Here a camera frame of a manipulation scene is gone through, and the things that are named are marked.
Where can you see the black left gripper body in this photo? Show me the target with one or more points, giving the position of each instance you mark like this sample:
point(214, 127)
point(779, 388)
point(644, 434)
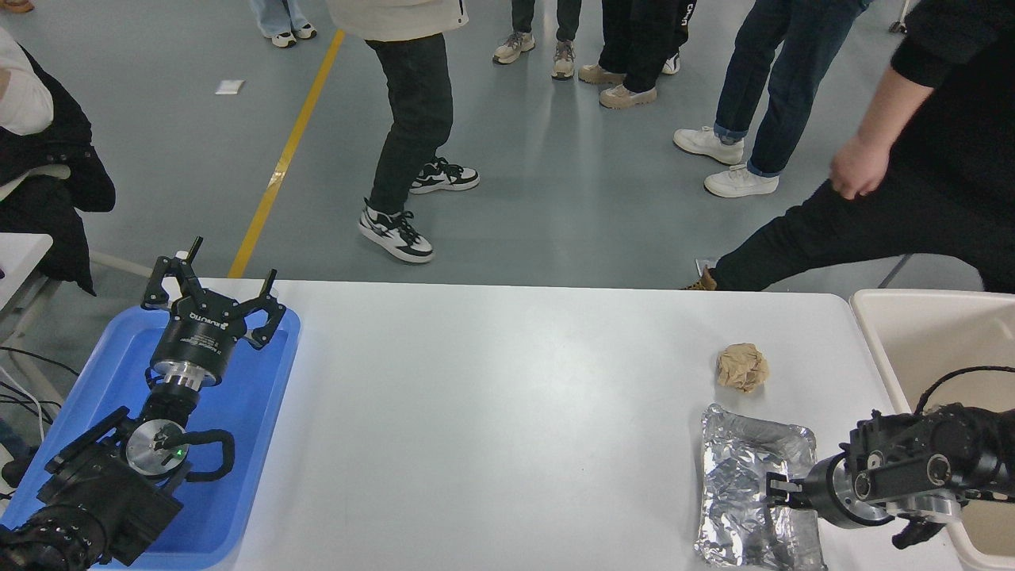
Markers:
point(198, 333)

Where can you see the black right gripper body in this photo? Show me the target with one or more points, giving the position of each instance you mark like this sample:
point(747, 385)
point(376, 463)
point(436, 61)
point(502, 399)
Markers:
point(829, 492)

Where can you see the silver foil tray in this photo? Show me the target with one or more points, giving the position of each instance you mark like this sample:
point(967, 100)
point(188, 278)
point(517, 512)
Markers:
point(737, 492)

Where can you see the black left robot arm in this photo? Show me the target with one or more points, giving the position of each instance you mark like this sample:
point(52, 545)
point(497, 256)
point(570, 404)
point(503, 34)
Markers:
point(103, 492)

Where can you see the metal floor plate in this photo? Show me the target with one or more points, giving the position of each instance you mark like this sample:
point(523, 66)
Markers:
point(704, 264)

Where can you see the person's hand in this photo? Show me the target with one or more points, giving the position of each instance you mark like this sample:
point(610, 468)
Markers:
point(860, 168)

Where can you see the blue plastic tray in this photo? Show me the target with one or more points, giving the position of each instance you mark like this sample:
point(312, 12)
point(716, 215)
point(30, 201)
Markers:
point(238, 444)

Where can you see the crumpled tan paper ball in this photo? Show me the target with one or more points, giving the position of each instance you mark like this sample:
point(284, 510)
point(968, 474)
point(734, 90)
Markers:
point(742, 367)

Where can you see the white side table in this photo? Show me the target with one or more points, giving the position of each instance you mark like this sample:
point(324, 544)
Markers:
point(20, 254)

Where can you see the large pale bin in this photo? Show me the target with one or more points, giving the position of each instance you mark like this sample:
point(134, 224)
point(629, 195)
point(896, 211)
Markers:
point(912, 349)

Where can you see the seated person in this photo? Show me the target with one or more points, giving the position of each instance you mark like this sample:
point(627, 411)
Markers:
point(47, 159)

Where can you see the white chair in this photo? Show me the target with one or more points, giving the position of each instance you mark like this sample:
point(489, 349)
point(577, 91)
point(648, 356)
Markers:
point(894, 271)

